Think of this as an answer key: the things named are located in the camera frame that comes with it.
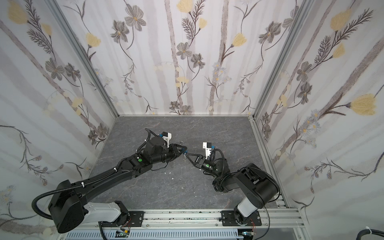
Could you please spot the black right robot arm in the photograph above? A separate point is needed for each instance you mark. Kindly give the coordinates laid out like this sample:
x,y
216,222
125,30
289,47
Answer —
x,y
258,186

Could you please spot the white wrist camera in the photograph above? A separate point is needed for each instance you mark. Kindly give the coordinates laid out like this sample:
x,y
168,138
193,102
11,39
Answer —
x,y
166,137
208,147

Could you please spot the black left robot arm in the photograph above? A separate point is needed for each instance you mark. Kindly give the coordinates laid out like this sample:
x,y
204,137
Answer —
x,y
67,206

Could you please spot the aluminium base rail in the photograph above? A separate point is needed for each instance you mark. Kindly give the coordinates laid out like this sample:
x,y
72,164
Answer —
x,y
195,219

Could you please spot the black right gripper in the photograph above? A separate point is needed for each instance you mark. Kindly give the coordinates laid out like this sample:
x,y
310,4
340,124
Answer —
x,y
199,160

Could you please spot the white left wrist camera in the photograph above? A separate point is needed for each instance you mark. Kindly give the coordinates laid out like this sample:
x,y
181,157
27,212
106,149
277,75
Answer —
x,y
166,137

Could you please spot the white slotted cable duct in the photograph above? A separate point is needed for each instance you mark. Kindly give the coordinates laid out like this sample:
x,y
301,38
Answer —
x,y
190,234

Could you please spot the black mounting plate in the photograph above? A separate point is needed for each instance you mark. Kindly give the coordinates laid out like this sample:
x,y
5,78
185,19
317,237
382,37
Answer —
x,y
229,218
135,219

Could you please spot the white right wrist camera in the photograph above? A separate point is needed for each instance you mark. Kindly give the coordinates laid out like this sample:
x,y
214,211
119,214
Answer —
x,y
208,147

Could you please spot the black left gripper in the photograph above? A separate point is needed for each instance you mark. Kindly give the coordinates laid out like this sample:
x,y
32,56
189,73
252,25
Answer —
x,y
176,150

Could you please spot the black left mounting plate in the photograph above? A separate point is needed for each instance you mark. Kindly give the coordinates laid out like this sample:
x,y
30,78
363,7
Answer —
x,y
135,219

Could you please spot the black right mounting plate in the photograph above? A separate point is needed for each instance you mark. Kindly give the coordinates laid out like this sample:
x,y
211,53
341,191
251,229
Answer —
x,y
229,218

